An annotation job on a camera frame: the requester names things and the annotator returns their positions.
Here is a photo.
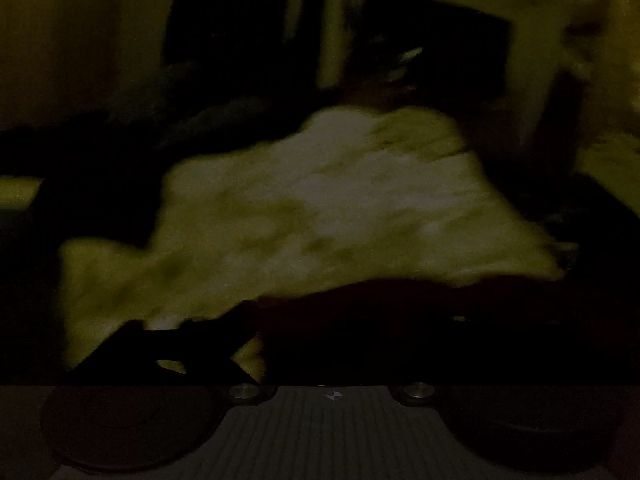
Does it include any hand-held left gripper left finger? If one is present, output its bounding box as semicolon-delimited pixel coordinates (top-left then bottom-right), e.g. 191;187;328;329
65;302;264;405

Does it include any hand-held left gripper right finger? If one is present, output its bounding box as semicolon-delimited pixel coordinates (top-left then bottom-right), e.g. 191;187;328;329
394;310;628;406

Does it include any dark red garment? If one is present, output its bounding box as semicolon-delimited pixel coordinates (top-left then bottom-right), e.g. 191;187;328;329
250;274;640;386

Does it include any cream floral blanket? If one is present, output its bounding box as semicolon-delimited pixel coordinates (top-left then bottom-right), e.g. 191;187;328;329
60;105;581;377

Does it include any black clothing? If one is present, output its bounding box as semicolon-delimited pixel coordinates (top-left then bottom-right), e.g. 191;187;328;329
25;110;183;258

